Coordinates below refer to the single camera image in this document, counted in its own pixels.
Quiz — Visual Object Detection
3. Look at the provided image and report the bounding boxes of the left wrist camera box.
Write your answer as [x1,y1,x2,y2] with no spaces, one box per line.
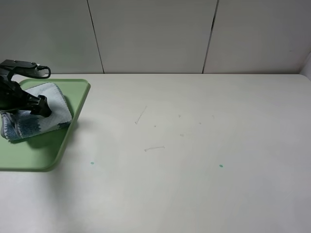
[0,59,40,78]

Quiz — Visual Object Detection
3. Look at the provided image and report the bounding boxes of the blue white striped towel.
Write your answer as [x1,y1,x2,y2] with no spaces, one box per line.
[0,83,72,141]

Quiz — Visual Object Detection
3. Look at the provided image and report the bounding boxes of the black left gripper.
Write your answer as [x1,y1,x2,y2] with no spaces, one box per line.
[0,71,52,117]

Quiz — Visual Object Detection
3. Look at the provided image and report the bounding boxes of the green plastic tray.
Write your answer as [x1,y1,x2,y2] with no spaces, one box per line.
[0,79,91,172]

